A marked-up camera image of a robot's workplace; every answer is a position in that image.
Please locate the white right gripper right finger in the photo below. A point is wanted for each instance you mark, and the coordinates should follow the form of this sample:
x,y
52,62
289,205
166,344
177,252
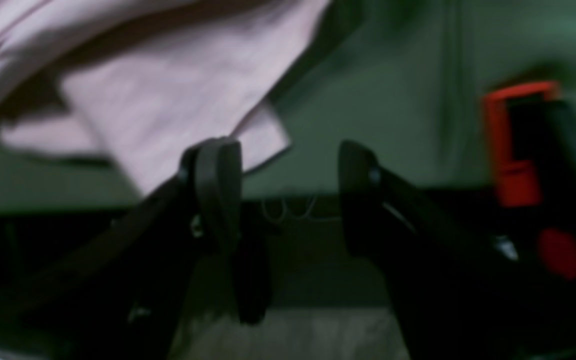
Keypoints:
x,y
455,296

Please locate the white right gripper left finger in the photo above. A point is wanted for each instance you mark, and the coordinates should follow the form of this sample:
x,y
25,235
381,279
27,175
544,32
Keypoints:
x,y
120,296

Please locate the pink t-shirt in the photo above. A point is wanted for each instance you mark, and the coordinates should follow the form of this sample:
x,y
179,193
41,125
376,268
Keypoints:
x,y
137,82

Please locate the red clamp at right edge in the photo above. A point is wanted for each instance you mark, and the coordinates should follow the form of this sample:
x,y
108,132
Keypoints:
x,y
525,184

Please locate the grey-green table cloth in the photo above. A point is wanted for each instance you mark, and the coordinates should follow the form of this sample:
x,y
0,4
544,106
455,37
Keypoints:
x,y
405,77

